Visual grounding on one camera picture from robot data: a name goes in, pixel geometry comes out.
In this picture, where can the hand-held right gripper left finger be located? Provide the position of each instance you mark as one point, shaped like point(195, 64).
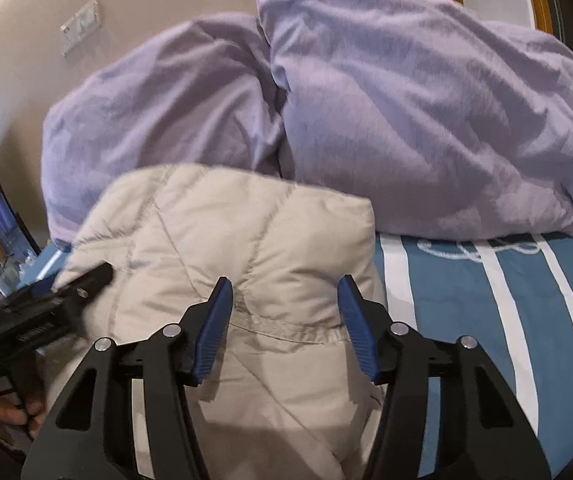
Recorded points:
point(211, 330)

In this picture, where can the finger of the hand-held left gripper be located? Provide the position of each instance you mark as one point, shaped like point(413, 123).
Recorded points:
point(86, 285)

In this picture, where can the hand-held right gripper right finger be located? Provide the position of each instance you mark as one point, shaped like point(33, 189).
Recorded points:
point(361, 330)

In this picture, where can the beige puffer jacket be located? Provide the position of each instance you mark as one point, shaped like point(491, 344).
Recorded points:
point(266, 240)

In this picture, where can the blue white striped bed sheet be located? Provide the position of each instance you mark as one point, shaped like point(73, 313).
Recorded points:
point(466, 300)

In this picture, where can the lavender pillow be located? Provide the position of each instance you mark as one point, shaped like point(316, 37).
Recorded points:
point(416, 110)
point(166, 100)

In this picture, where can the white wall switch plate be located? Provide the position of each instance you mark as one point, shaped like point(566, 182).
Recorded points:
point(80, 26)

